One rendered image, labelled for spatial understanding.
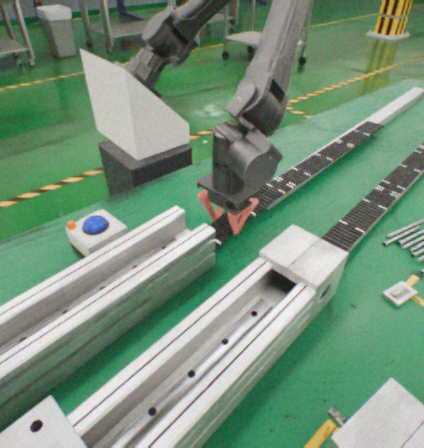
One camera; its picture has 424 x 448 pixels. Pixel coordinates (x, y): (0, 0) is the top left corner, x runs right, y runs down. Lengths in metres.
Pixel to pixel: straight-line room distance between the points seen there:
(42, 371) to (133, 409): 0.13
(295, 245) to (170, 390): 0.27
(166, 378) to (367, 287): 0.37
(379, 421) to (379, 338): 0.20
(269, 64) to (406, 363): 0.48
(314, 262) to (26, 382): 0.41
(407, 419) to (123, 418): 0.30
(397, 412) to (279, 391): 0.15
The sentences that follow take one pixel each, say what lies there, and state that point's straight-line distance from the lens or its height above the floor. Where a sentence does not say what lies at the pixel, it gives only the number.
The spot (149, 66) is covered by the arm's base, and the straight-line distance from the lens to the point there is 0.96.
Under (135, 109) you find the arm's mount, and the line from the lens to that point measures 0.92.
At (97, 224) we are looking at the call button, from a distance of 0.64.
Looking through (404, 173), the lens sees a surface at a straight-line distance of 0.94.
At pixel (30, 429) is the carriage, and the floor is 0.91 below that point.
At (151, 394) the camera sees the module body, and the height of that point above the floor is 0.82.
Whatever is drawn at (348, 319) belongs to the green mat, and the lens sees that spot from 0.61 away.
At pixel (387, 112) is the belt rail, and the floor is 0.81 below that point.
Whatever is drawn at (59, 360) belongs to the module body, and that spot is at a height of 0.82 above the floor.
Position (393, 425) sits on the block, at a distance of 0.43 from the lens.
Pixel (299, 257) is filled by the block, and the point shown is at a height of 0.87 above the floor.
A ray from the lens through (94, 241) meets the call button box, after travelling 0.63.
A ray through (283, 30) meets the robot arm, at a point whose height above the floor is 1.13.
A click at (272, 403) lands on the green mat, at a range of 0.51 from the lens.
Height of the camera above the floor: 1.24
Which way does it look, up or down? 39 degrees down
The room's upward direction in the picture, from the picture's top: straight up
